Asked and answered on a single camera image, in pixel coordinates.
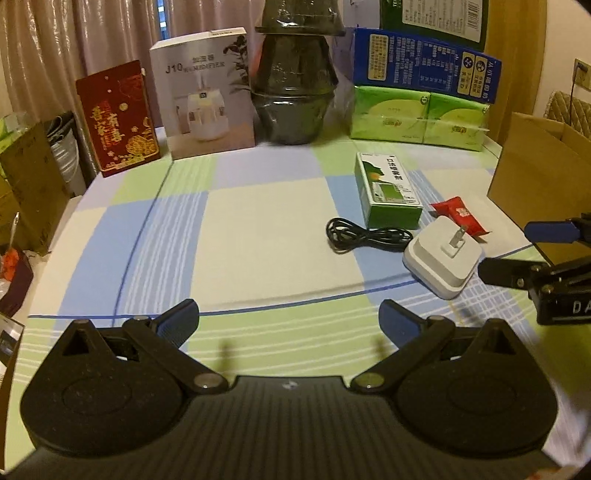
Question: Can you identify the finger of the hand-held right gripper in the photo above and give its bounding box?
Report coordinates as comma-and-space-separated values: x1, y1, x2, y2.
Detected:
525, 216, 591, 244
477, 257, 555, 291

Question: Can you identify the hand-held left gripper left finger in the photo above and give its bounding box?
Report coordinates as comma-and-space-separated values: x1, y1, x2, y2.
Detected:
55, 298, 229, 396

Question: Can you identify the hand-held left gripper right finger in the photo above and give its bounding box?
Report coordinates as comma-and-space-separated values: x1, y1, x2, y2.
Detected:
350, 299, 533, 396

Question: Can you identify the brown cardboard box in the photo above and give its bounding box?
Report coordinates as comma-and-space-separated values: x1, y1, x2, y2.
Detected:
488, 112, 591, 267

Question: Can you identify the white charger dock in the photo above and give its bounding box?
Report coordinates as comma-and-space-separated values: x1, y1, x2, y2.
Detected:
403, 217, 483, 300

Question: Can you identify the red candy wrapper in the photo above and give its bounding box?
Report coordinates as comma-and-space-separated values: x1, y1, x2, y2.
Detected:
429, 197, 492, 238

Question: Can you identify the black cable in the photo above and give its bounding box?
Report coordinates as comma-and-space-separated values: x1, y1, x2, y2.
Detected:
325, 217, 413, 254

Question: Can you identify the small green box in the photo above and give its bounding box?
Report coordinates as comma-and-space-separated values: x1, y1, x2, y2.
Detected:
355, 151, 423, 230

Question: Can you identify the desktop with checked tablecloth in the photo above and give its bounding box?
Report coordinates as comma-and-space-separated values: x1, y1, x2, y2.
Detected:
9, 124, 591, 467

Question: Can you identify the quilted beige chair cover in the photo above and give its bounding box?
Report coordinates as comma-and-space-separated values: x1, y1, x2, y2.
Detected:
542, 91, 591, 126

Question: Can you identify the green tissue pack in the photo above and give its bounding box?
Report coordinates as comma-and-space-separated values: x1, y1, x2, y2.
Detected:
422, 92, 491, 153
349, 85, 432, 141

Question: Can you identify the dark maroon box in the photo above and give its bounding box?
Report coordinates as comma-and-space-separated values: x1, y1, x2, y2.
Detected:
0, 249, 35, 317

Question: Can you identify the yellow curtain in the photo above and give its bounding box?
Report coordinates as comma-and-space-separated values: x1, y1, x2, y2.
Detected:
485, 0, 550, 153

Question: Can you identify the open brown box silver inside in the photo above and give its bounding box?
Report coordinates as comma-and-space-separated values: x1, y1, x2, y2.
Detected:
0, 314, 26, 409

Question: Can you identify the tall brown carton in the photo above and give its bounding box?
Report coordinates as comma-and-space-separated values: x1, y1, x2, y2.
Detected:
0, 122, 70, 254

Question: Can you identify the grey ribbed bucket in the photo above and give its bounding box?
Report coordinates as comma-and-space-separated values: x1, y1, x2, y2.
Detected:
44, 113, 88, 185

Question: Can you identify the red printed gift bag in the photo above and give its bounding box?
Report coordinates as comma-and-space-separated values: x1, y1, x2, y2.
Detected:
76, 60, 161, 178

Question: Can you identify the blue printed box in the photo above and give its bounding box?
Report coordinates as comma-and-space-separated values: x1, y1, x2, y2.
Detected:
353, 28, 502, 104

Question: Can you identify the white humidifier box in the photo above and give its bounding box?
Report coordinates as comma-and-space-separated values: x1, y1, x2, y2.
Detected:
148, 28, 256, 161

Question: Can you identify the dark green printed box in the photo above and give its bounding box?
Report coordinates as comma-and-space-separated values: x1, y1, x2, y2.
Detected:
379, 0, 489, 52

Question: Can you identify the stack of black wrapped pots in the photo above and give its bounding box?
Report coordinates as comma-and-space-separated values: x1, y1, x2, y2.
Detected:
249, 0, 346, 146

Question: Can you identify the pink grey curtain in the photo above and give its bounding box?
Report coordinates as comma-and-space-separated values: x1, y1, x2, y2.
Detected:
0, 0, 264, 134

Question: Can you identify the dark charging cable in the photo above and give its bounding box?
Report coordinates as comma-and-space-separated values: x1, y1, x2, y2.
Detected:
567, 69, 579, 125

